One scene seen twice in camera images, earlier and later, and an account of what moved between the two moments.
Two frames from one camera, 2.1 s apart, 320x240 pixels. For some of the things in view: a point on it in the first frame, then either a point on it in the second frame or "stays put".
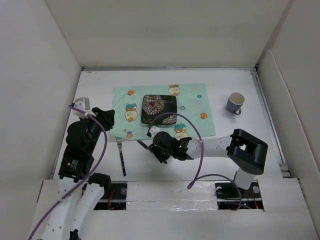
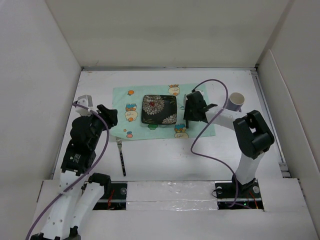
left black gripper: x=106 y=117 stays put
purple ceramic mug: x=234 y=103 stays put
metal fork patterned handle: x=119 y=142 stays put
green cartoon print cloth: x=192 y=100 stays put
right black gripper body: x=170 y=153 -> x=189 y=113
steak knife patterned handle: x=146 y=147 -> x=185 y=99
